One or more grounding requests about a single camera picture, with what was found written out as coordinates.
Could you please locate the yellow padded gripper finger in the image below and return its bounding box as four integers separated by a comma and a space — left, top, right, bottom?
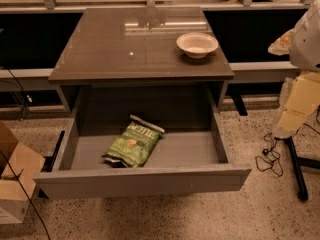
268, 29, 293, 56
272, 72, 320, 139

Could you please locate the green jalapeno chip bag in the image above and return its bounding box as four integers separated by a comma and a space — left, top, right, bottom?
102, 114, 165, 168

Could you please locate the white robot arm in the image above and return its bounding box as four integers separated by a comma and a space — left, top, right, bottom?
268, 0, 320, 139

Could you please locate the grey open top drawer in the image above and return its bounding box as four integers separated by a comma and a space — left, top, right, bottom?
34, 85, 251, 199

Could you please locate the black stand leg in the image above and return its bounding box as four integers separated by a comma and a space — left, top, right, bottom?
284, 138, 320, 201

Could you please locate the white paper bowl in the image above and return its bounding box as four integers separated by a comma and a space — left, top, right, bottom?
176, 32, 219, 59

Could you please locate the cardboard box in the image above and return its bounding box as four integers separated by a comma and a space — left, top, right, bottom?
0, 122, 45, 224

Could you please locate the tangled black cable on floor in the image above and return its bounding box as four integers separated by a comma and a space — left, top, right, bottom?
255, 132, 285, 178

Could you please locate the grey metal railing frame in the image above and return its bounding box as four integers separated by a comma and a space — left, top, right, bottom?
0, 0, 320, 92

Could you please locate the black cable on left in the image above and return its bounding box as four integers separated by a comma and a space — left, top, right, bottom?
0, 63, 52, 240

